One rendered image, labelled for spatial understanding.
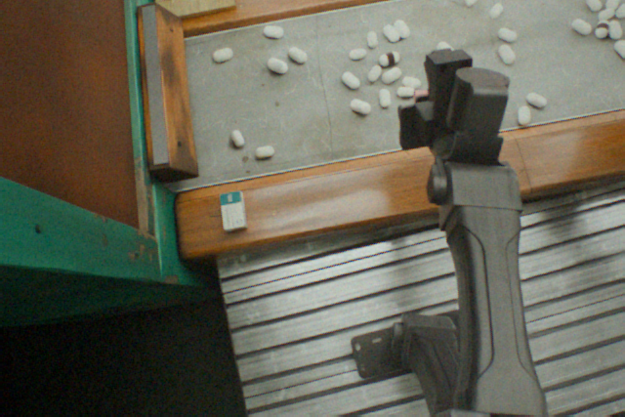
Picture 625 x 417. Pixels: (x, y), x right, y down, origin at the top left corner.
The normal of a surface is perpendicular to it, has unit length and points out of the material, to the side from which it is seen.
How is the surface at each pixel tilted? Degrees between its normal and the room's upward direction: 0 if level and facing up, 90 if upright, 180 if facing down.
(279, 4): 0
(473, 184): 18
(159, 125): 0
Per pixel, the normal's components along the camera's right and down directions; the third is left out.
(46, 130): 0.98, -0.18
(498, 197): -0.01, -0.54
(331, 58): -0.04, -0.25
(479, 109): -0.11, 0.55
